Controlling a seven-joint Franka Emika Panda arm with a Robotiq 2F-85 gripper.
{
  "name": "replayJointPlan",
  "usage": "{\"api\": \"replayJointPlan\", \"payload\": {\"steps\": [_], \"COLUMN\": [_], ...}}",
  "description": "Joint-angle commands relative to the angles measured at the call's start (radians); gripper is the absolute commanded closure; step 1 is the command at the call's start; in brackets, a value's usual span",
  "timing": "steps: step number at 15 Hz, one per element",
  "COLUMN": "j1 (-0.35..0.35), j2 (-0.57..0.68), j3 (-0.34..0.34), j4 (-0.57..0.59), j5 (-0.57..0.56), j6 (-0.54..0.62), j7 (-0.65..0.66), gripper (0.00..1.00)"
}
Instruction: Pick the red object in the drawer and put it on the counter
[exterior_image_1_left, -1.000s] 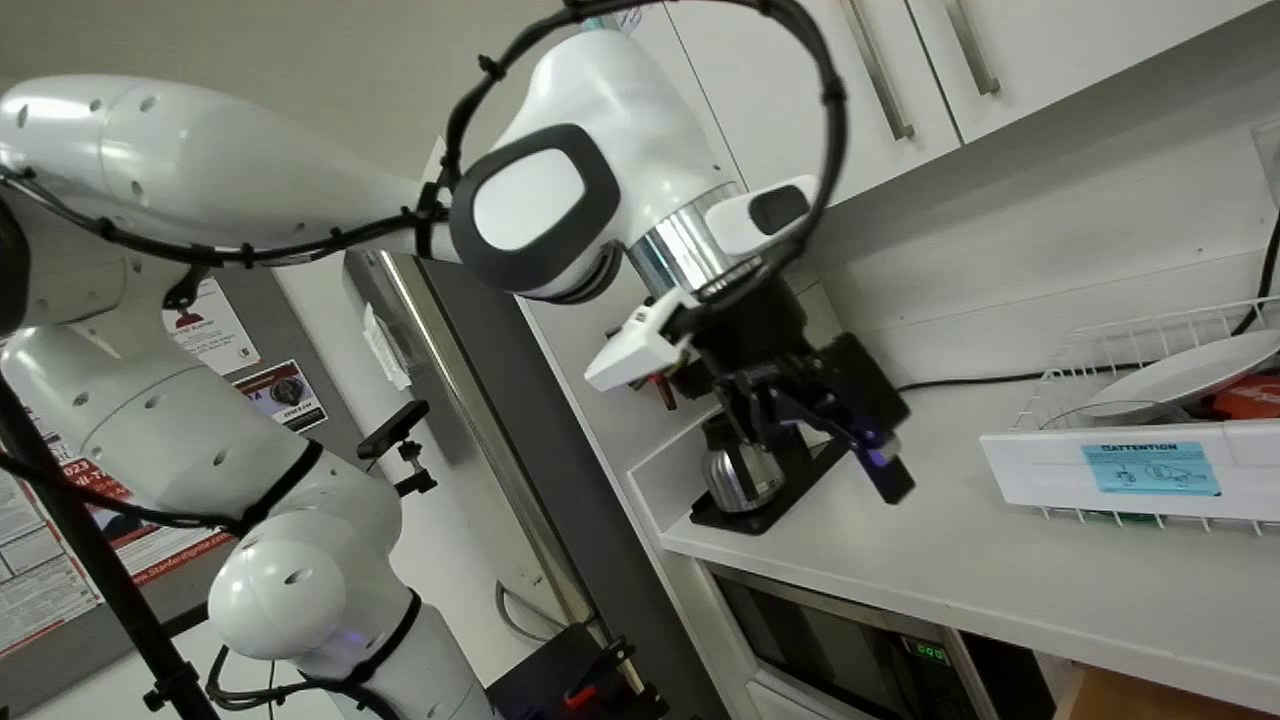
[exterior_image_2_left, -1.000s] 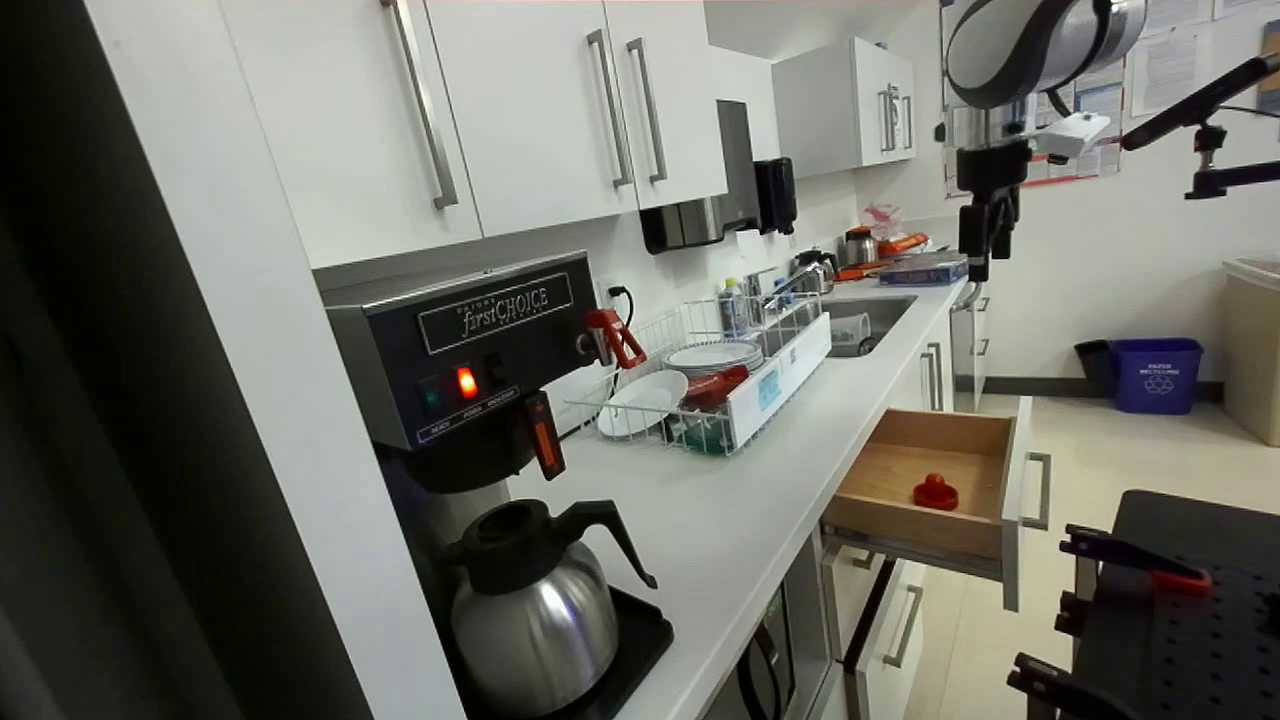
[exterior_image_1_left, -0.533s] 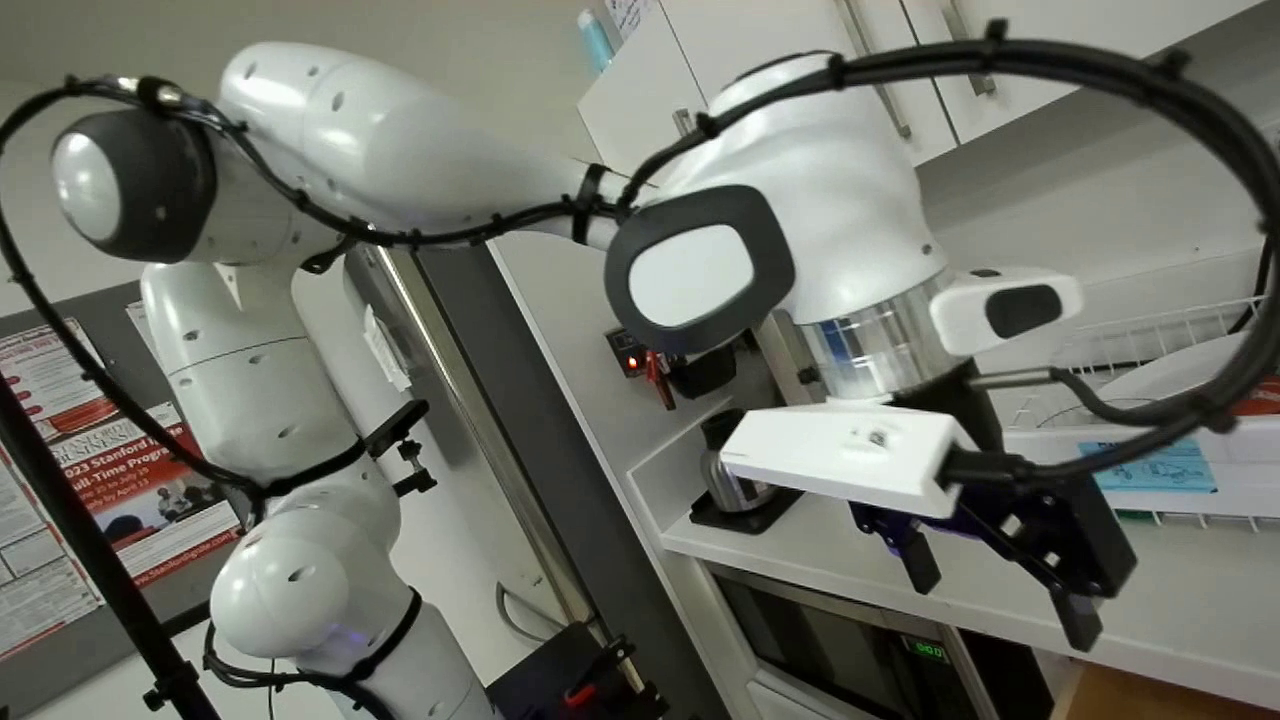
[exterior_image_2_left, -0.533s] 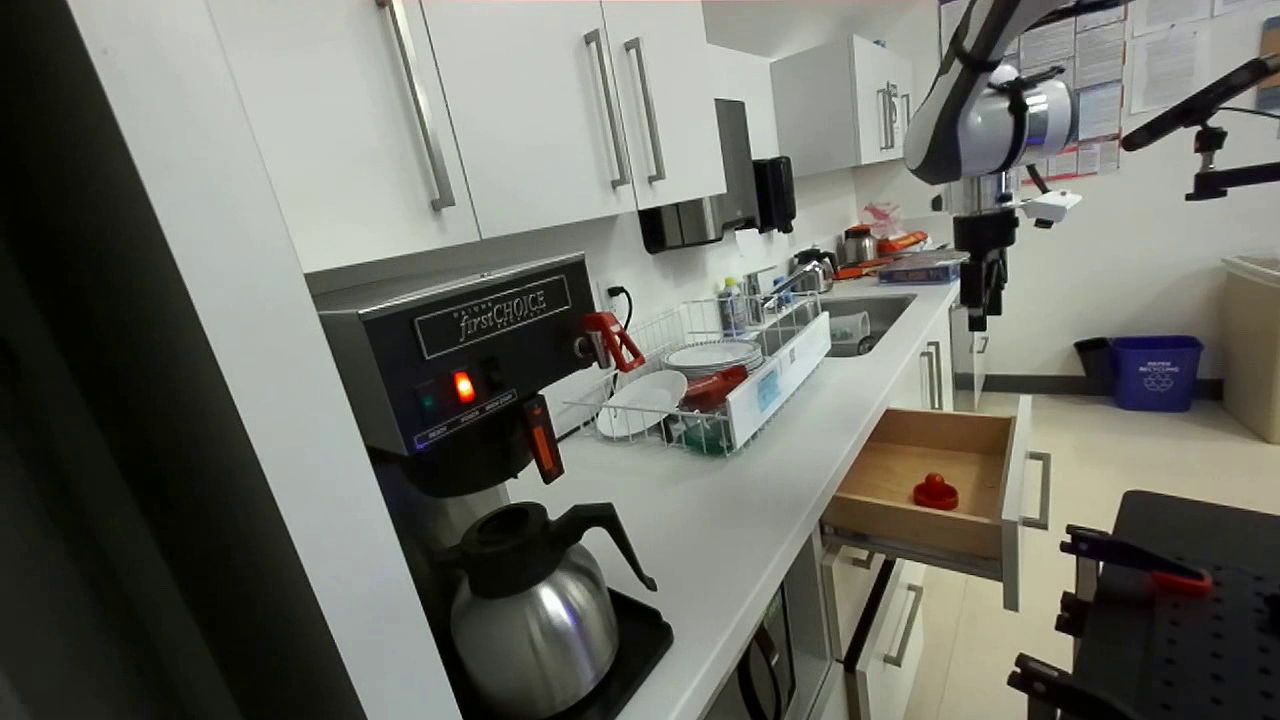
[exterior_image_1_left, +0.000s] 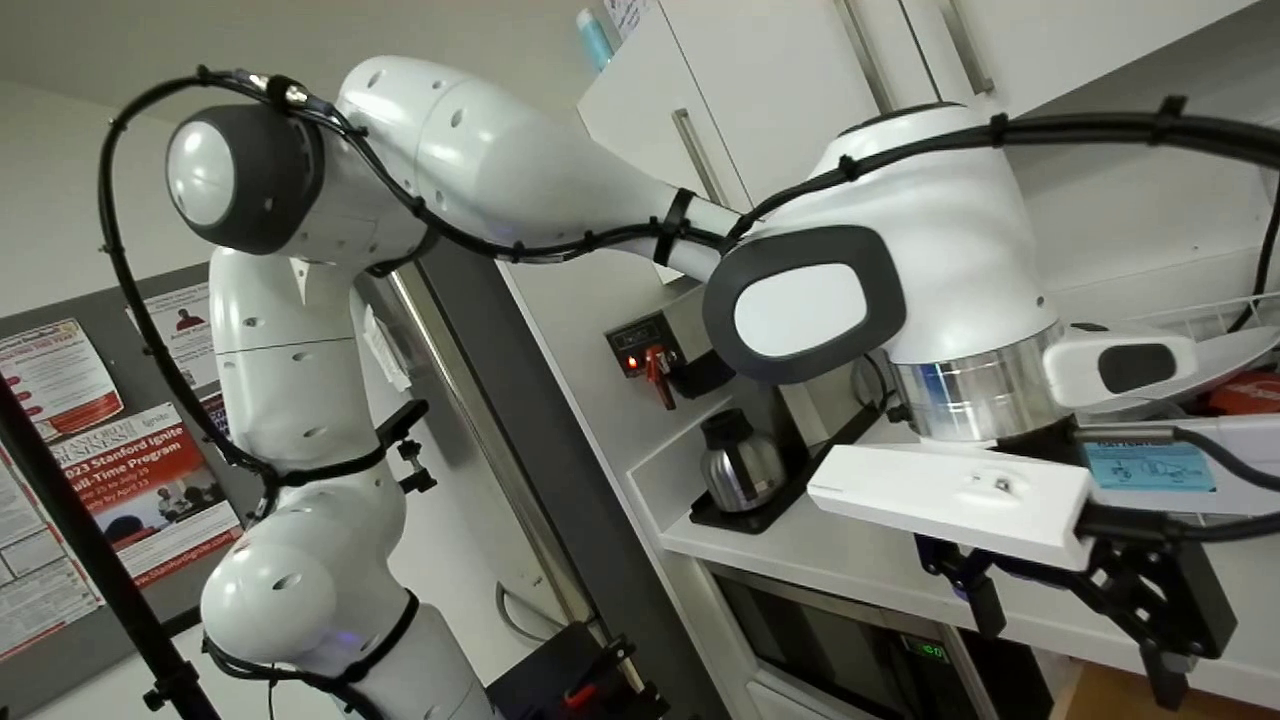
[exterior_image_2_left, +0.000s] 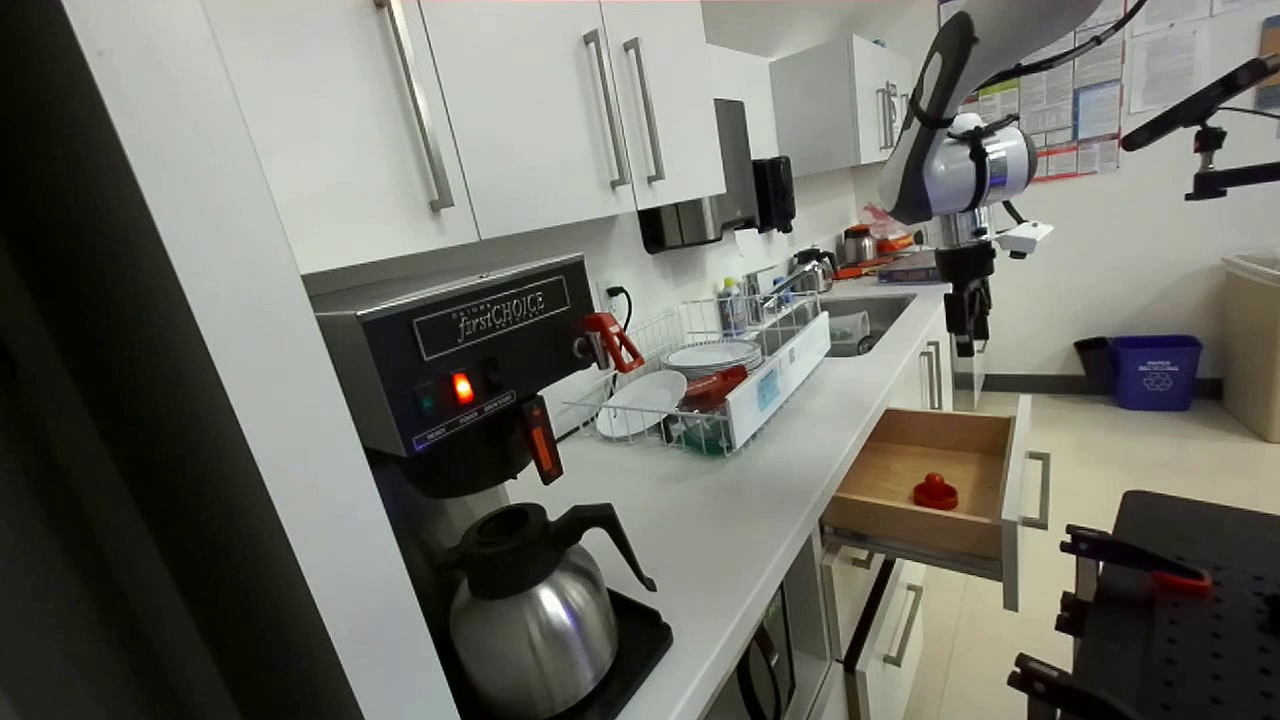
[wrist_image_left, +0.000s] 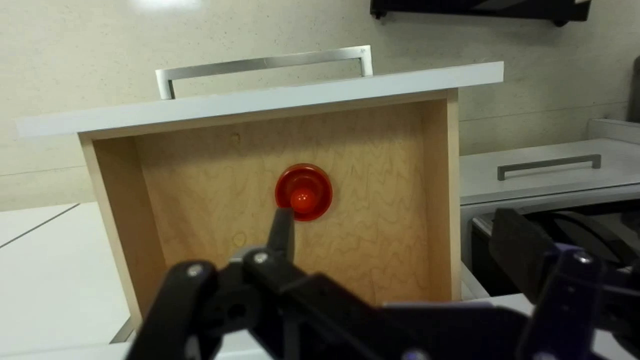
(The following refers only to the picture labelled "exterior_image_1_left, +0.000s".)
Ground wide white cabinet door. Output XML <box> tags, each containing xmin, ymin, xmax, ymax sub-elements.
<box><xmin>655</xmin><ymin>0</ymin><xmax>965</xmax><ymax>207</ymax></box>

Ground narrow white cabinet door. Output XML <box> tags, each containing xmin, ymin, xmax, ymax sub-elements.
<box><xmin>576</xmin><ymin>16</ymin><xmax>753</xmax><ymax>221</ymax></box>

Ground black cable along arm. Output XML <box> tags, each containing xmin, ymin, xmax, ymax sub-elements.
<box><xmin>94</xmin><ymin>62</ymin><xmax>1280</xmax><ymax>541</ymax></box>

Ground red object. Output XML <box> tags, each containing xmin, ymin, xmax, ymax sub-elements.
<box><xmin>1200</xmin><ymin>370</ymin><xmax>1280</xmax><ymax>421</ymax></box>

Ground white text poster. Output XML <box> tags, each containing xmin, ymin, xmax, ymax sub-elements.
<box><xmin>0</xmin><ymin>443</ymin><xmax>105</xmax><ymax>664</ymax></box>

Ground red poster with photo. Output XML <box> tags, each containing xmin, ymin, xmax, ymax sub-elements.
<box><xmin>51</xmin><ymin>401</ymin><xmax>247</xmax><ymax>594</ymax></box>

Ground black tripod pole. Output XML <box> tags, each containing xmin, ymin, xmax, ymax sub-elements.
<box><xmin>0</xmin><ymin>376</ymin><xmax>221</xmax><ymax>720</ymax></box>

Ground dark grey tall panel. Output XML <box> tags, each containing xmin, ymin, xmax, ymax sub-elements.
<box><xmin>395</xmin><ymin>243</ymin><xmax>730</xmax><ymax>720</ymax></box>

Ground red white small poster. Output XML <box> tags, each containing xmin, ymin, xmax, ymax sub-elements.
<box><xmin>0</xmin><ymin>318</ymin><xmax>126</xmax><ymax>443</ymax></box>

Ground black device red parts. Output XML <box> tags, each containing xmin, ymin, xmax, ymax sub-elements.
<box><xmin>484</xmin><ymin>623</ymin><xmax>673</xmax><ymax>720</ymax></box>

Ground white box blue label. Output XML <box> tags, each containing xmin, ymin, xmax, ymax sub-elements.
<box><xmin>1072</xmin><ymin>413</ymin><xmax>1280</xmax><ymax>521</ymax></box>

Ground long steel cabinet handle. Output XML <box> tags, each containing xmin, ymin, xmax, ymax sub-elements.
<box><xmin>826</xmin><ymin>0</ymin><xmax>889</xmax><ymax>113</ymax></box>

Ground black clamp knob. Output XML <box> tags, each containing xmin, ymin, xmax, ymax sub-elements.
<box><xmin>377</xmin><ymin>395</ymin><xmax>440</xmax><ymax>500</ymax></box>

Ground black power cord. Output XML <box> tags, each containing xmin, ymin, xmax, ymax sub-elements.
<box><xmin>1223</xmin><ymin>172</ymin><xmax>1280</xmax><ymax>335</ymax></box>

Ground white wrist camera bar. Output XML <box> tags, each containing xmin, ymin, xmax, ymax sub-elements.
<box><xmin>805</xmin><ymin>442</ymin><xmax>1101</xmax><ymax>575</ymax></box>

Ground black microwave oven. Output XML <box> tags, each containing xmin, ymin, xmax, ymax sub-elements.
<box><xmin>710</xmin><ymin>563</ymin><xmax>976</xmax><ymax>720</ymax></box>

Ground short steel cabinet handle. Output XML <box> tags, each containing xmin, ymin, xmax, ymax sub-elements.
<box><xmin>669</xmin><ymin>105</ymin><xmax>724</xmax><ymax>207</ymax></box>

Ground steel coffee carafe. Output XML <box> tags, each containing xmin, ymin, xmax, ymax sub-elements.
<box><xmin>694</xmin><ymin>408</ymin><xmax>793</xmax><ymax>521</ymax></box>

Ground blue bottle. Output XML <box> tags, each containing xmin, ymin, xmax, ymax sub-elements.
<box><xmin>571</xmin><ymin>6</ymin><xmax>619</xmax><ymax>71</ymax></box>

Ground black steel coffee maker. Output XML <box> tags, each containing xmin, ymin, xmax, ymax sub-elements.
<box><xmin>602</xmin><ymin>284</ymin><xmax>896</xmax><ymax>541</ymax></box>

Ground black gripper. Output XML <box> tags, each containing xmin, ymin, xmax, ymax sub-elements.
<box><xmin>913</xmin><ymin>527</ymin><xmax>1241</xmax><ymax>711</ymax></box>

